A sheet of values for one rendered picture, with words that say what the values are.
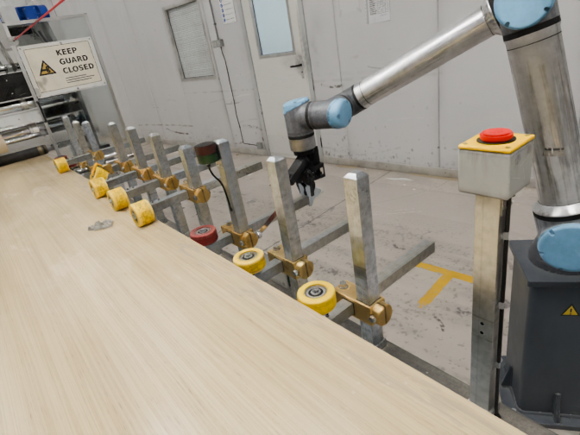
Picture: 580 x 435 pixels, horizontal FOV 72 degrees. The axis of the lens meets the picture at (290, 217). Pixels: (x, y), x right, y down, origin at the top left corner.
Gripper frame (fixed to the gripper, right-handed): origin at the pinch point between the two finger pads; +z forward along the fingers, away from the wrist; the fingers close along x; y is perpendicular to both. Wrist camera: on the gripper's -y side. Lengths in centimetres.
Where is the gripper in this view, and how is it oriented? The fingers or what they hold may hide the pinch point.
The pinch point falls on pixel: (308, 203)
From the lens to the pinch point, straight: 145.7
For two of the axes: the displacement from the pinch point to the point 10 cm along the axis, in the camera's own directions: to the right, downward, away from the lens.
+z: 1.8, 8.9, 4.2
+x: -6.3, -2.2, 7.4
